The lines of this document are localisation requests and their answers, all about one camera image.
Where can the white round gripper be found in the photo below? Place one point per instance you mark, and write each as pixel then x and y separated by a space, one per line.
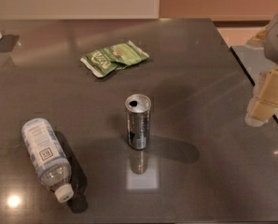
pixel 277 40

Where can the silver redbull can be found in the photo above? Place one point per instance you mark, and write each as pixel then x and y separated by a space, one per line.
pixel 138 108

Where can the green jalapeno chip bag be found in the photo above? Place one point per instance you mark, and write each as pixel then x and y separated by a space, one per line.
pixel 104 61

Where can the clear plastic water bottle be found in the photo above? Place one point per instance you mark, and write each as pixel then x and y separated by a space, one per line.
pixel 48 158

